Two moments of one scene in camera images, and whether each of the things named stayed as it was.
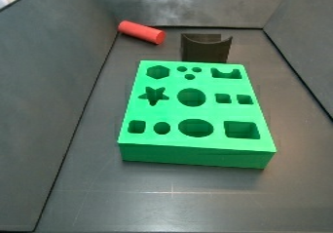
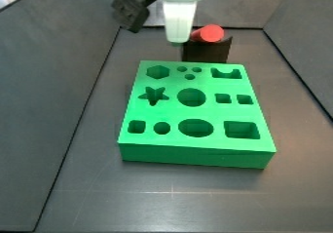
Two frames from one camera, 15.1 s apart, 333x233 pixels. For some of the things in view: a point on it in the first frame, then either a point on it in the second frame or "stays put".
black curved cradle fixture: [204, 48] stays put
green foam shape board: [195, 113] stays put
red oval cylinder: [142, 31] → [211, 33]
